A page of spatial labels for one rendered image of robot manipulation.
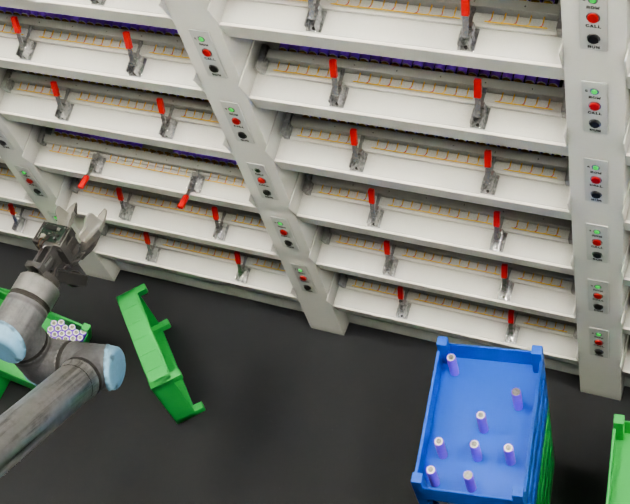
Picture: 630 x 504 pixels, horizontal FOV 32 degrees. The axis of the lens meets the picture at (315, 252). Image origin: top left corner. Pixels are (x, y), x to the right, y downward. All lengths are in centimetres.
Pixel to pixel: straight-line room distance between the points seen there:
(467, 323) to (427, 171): 58
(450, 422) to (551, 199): 46
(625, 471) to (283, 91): 98
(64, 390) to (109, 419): 77
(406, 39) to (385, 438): 116
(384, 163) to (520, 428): 57
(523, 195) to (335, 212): 47
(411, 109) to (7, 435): 91
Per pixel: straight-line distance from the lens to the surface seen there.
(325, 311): 274
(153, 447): 283
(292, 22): 191
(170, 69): 219
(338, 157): 219
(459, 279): 244
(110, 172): 262
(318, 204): 238
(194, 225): 269
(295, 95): 206
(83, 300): 313
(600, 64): 173
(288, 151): 223
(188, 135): 234
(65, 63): 232
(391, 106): 199
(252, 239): 261
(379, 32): 185
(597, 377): 260
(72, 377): 218
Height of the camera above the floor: 241
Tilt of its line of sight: 54 degrees down
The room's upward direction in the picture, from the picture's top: 22 degrees counter-clockwise
